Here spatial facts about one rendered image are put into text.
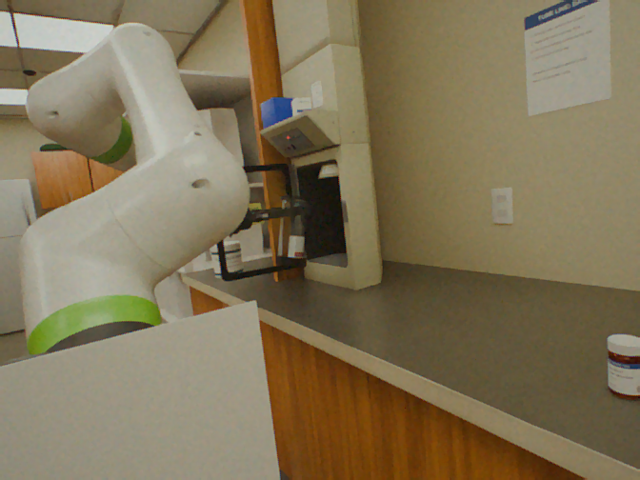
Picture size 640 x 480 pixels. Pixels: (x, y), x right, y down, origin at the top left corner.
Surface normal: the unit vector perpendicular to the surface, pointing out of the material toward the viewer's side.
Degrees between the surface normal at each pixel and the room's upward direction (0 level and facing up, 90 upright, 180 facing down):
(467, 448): 90
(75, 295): 46
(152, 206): 87
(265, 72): 90
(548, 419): 6
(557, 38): 90
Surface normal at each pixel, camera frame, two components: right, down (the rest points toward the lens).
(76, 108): 0.39, 0.44
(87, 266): 0.29, -0.69
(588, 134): -0.82, 0.16
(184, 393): 0.55, 0.04
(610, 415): -0.11, -0.99
